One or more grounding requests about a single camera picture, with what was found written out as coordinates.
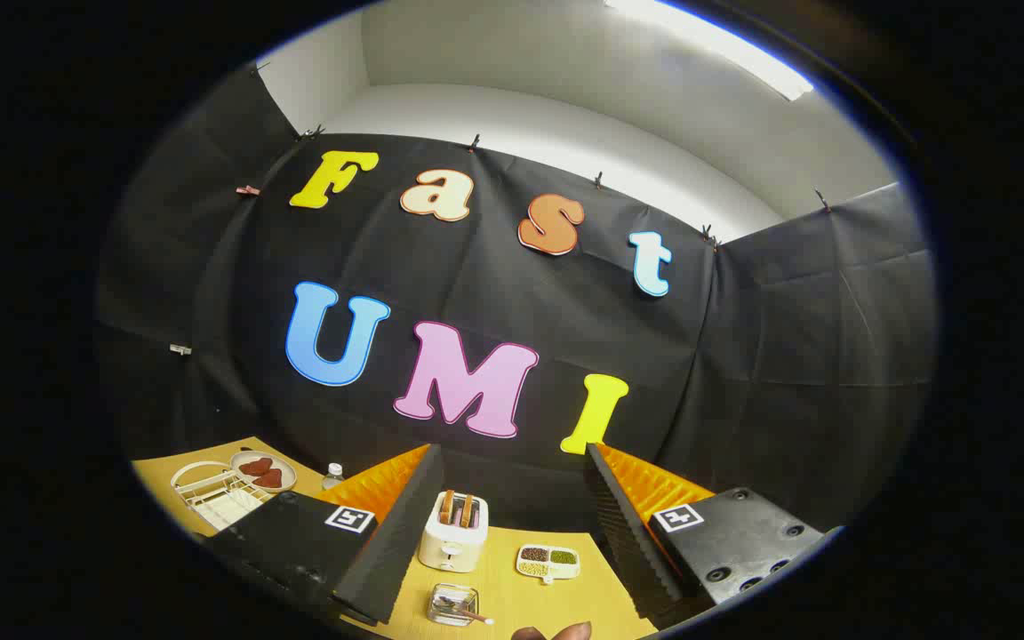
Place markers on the green label drink bottle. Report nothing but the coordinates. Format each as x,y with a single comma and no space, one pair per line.
332,478

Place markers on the toast slice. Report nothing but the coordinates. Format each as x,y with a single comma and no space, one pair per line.
446,507
468,509

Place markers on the white toaster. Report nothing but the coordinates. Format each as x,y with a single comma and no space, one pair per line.
452,544

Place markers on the white divided bean tray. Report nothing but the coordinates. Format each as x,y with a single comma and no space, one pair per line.
548,564

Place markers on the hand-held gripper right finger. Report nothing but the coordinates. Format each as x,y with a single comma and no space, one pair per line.
632,542

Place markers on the small beige saucer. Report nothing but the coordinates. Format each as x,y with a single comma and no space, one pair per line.
285,467

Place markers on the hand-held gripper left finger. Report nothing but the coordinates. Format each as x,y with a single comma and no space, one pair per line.
388,551

